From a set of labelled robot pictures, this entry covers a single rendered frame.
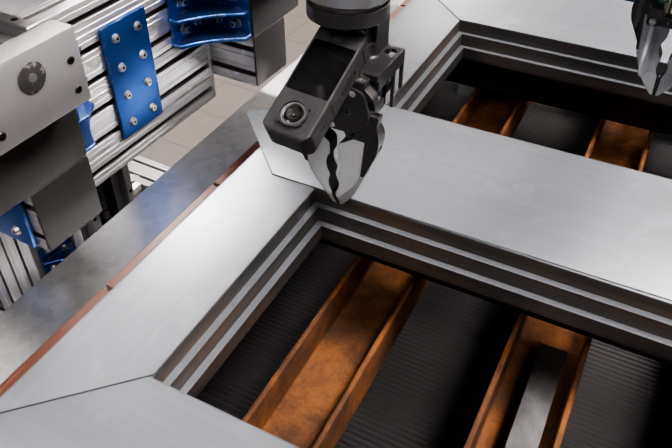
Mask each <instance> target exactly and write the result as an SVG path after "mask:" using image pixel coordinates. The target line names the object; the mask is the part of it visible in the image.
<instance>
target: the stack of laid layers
mask: <svg viewBox="0 0 672 448"><path fill-rule="evenodd" d="M461 59H467V60H471V61H475V62H480V63H484V64H488V65H493V66H497V67H501V68H506V69H510V70H514V71H519V72H523V73H527V74H532V75H536V76H540V77H545V78H549V79H553V80H558V81H562V82H566V83H571V84H575V85H579V86H584V87H588V88H592V89H596V90H601V91H605V92H609V93H614V94H618V95H622V96H627V97H631V98H635V99H640V100H644V101H648V102H653V103H657V104H661V105H666V106H670V107H672V87H671V88H670V89H668V90H667V91H665V92H664V93H662V94H660V95H659V96H655V95H651V94H649V93H648V91H647V89H646V88H645V86H644V84H643V82H642V79H641V77H640V76H638V68H639V67H638V61H637V57H632V56H627V55H622V54H618V53H613V52H608V51H603V50H599V49H594V48H589V47H585V46H580V45H575V44H570V43H566V42H561V41H556V40H551V39H547V38H542V37H537V36H532V35H528V34H523V33H518V32H514V31H509V30H504V29H499V28H495V27H490V26H485V25H480V24H476V23H471V22H466V21H461V20H460V21H459V22H458V24H457V25H456V26H455V27H454V28H453V29H452V30H451V32H450V33H449V34H448V35H447V36H446V37H445V39H444V40H443V41H442V42H441V43H440V44H439V46H438V47H437V48H436V49H435V50H434V51H433V52H432V54H431V55H430V56H429V57H428V58H427V59H426V61H425V62H424V63H423V64H422V65H421V66H420V68H419V69H418V70H417V71H416V72H415V73H414V74H413V76H412V77H411V78H410V79H409V80H408V81H407V83H406V84H405V85H404V86H403V87H402V97H401V98H400V99H399V100H398V102H397V103H396V104H395V105H394V106H393V107H396V108H400V109H404V110H408V111H412V112H415V113H420V112H421V110H422V109H423V108H424V107H425V105H426V104H427V103H428V101H429V100H430V99H431V98H432V96H433V95H434V94H435V93H436V91H437V90H438V89H439V87H440V86H441V85H442V84H443V82H444V81H445V80H446V79H447V77H448V76H449V75H450V73H451V72H452V71H453V70H454V68H455V67H456V66H457V64H458V63H459V62H460V61H461ZM313 189H314V190H313V192H312V193H311V194H310V195H309V196H308V197H307V198H306V200H305V201H304V202H303V203H302V204H301V205H300V207H299V208H298V209H297V210H296V211H295V212H294V214H293V215H292V216H291V217H290V218H289V219H288V220H287V222H286V223H285V224H284V225H283V226H282V227H281V229H280V230H279V231H278V232H277V233H276V234H275V236H274V237H273V238H272V239H271V240H270V241H269V242H268V244H267V245H266V246H265V247H264V248H263V249H262V251H261V252H260V253H259V254H258V255H257V256H256V258H255V259H254V260H253V261H252V262H251V263H250V265H249V266H248V267H247V268H246V269H245V270H244V271H243V273H242V274H241V275H240V276H239V277H238V278H237V280H236V281H235V282H234V283H233V284H232V285H231V287H230V288H229V289H228V290H227V291H226V292H225V293H224V295H223V296H222V297H221V298H220V299H219V300H218V302H217V303H216V304H215V305H214V306H213V307H212V309H211V310H210V311H209V312H208V313H207V314H206V315H205V317H204V318H203V319H202V320H201V321H200V322H199V324H198V325H197V326H196V327H195V328H194V329H193V331H192V332H191V333H190V334H189V335H188V336H187V338H186V339H185V340H184V341H183V342H182V343H181V344H180V346H179V347H178V348H177V349H176V350H175V351H174V353H173V354H172V355H171V356H170V357H169V358H168V360H167V361H166V362H165V363H164V364H163V365H162V366H161V368H160V369H159V370H158V371H157V372H156V373H155V375H152V376H150V377H152V378H154V379H156V380H159V381H161V382H163V383H165V384H167V385H169V386H171V387H173V388H175V389H177V390H180V391H182V392H184V393H186V394H188V395H190V396H192V397H194V398H196V397H197V396H198V395H199V394H200V392H201V391H202V390H203V389H204V387H205V386H206V385H207V383H208V382H209V381H210V380H211V378H212V377H213V376H214V374H215V373H216V372H217V371H218V369H219V368H220V367H221V366H222V364H223V363H224V362H225V360H226V359H227V358H228V357H229V355H230V354H231V353H232V352H233V350H234V349H235V348H236V346H237V345H238V344H239V343H240V341H241V340H242V339H243V337H244V336H245V335H246V334H247V332H248V331H249V330H250V329H251V327H252V326H253V325H254V323H255V322H256V321H257V320H258V318H259V317H260V316H261V315H262V313H263V312H264V311H265V309H266V308H267V307H268V306H269V304H270V303H271V302H272V300H273V299H274V298H275V297H276V295H277V294H278V293H279V292H280V290H281V289H282V288H283V286H284V285H285V284H286V283H287V281H288V280H289V279H290V278H291V276H292V275H293V274H294V272H295V271H296V270H297V269H298V267H299V266H300V265H301V263H302V262H303V261H304V260H305V258H306V257H307V256H308V255H309V253H310V252H311V251H312V249H313V248H314V247H315V246H316V244H317V243H318V242H319V241H320V239H321V238H322V239H325V240H328V241H331V242H333V243H336V244H339V245H342V246H345V247H348V248H351V249H353V250H356V251H359V252H362V253H365V254H368V255H370V256H373V257H376V258H379V259H382V260H385V261H388V262H390V263H393V264H396V265H399V266H402V267H405V268H407V269H410V270H413V271H416V272H419V273H422V274H425V275H427V276H430V277H433V278H436V279H439V280H442V281H444V282H447V283H450V284H453V285H456V286H459V287H462V288H464V289H467V290H470V291H473V292H476V293H479V294H481V295H484V296H487V297H490V298H493V299H496V300H499V301H501V302H504V303H507V304H510V305H513V306H516V307H518V308H521V309H524V310H527V311H530V312H533V313H536V314H538V315H541V316H544V317H547V318H550V319H553V320H555V321H558V322H561V323H564V324H567V325H570V326H573V327H575V328H578V329H581V330H584V331H587V332H590V333H592V334H595V335H598V336H601V337H604V338H607V339H610V340H612V341H615V342H618V343H621V344H624V345H627V346H629V347H632V348H635V349H638V350H641V351H644V352H647V353H649V354H652V355H655V356H658V357H661V358H664V359H666V360H669V361H672V301H669V300H666V299H663V298H660V297H657V296H654V295H650V294H647V293H644V292H641V291H638V290H635V289H631V288H628V287H625V286H622V285H619V284H616V283H612V282H609V281H606V280H603V279H600V278H597V277H593V276H590V275H587V274H584V273H581V272H578V271H574V270H571V269H568V268H565V267H562V266H559V265H555V264H552V263H549V262H546V261H543V260H540V259H536V258H533V257H530V256H527V255H524V254H521V253H517V252H514V251H511V250H508V249H505V248H502V247H498V246H495V245H492V244H489V243H486V242H483V241H479V240H476V239H473V238H470V237H467V236H464V235H460V234H457V233H454V232H451V231H448V230H445V229H441V228H438V227H435V226H432V225H429V224H426V223H422V222H419V221H417V220H413V219H410V218H407V217H404V216H401V215H398V214H394V213H391V212H388V211H385V210H382V209H379V208H376V207H373V206H370V205H367V204H363V203H360V202H357V201H354V200H351V199H349V200H348V201H346V202H345V203H344V204H340V203H338V202H334V201H332V199H331V198H330V196H329V195H328V194H327V192H326V191H323V190H320V189H317V188H314V187H313Z"/></svg>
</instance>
